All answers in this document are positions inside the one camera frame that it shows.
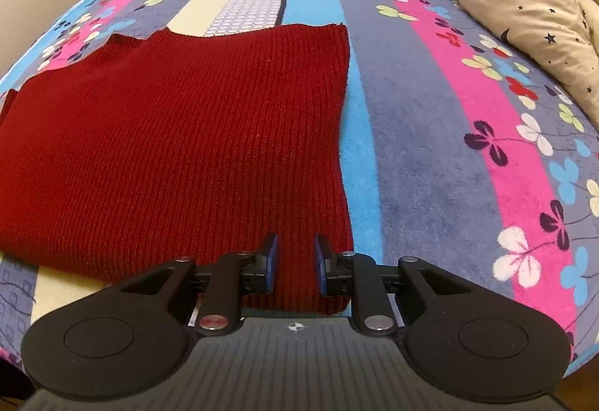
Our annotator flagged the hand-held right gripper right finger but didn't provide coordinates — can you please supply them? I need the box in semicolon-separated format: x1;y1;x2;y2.
313;233;474;337

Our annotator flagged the floral striped bed sheet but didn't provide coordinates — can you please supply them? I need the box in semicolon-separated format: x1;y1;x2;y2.
0;0;599;381

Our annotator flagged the red knit sweater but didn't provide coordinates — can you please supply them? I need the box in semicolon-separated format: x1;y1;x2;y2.
0;23;355;315

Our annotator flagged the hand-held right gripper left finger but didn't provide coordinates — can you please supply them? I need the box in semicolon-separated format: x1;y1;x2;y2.
119;233;280;337

